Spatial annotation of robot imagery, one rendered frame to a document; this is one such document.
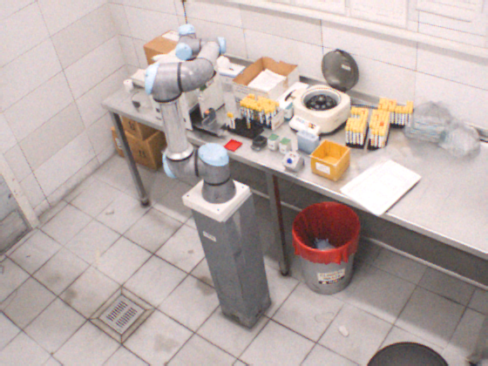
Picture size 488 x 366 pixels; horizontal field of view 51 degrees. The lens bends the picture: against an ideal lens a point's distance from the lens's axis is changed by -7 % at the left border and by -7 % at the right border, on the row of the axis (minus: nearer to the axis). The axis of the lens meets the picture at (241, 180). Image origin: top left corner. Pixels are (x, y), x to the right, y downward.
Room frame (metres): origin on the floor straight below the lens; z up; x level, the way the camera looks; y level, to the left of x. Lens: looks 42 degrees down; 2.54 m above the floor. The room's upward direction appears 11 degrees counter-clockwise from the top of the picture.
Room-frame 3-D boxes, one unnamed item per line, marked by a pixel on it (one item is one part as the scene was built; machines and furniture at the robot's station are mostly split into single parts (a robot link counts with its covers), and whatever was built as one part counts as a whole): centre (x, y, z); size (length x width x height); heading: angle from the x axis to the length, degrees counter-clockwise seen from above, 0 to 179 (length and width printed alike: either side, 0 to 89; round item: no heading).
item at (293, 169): (1.85, -0.25, 0.92); 0.13 x 0.07 x 0.08; 136
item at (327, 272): (1.86, -0.38, 0.22); 0.38 x 0.37 x 0.44; 46
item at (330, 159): (1.79, -0.40, 0.93); 0.13 x 0.13 x 0.10; 45
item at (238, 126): (2.19, -0.07, 0.93); 0.17 x 0.09 x 0.11; 46
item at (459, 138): (1.78, -1.04, 0.94); 0.20 x 0.17 x 0.14; 20
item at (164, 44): (2.95, 0.25, 0.97); 0.31 x 0.23 x 0.18; 39
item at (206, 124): (2.25, 0.12, 0.92); 0.21 x 0.07 x 0.05; 46
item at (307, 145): (1.94, -0.33, 0.92); 0.10 x 0.07 x 0.10; 41
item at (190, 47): (2.14, 0.12, 1.42); 0.11 x 0.11 x 0.08; 79
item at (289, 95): (2.31, -0.35, 0.92); 0.24 x 0.12 x 0.10; 136
